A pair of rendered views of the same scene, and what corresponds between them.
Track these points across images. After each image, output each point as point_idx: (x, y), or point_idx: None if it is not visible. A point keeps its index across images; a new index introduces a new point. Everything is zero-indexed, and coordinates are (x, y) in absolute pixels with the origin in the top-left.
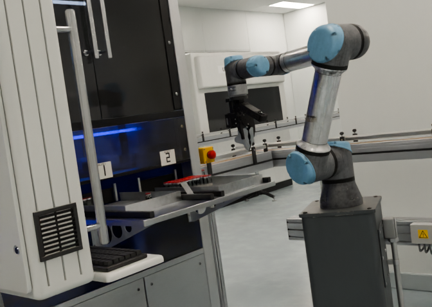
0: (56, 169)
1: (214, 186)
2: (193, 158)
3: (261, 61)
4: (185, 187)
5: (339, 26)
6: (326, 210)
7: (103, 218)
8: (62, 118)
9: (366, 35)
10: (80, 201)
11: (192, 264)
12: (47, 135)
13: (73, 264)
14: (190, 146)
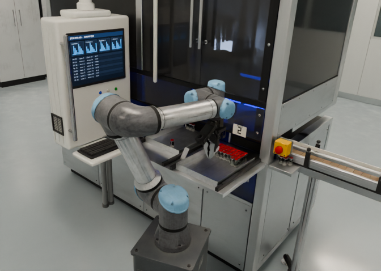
0: (56, 101)
1: (178, 161)
2: (263, 143)
3: (187, 96)
4: (184, 151)
5: (100, 100)
6: (154, 228)
7: (72, 130)
8: (58, 83)
9: (111, 120)
10: (63, 118)
11: (240, 206)
12: (54, 87)
13: (62, 139)
14: (263, 132)
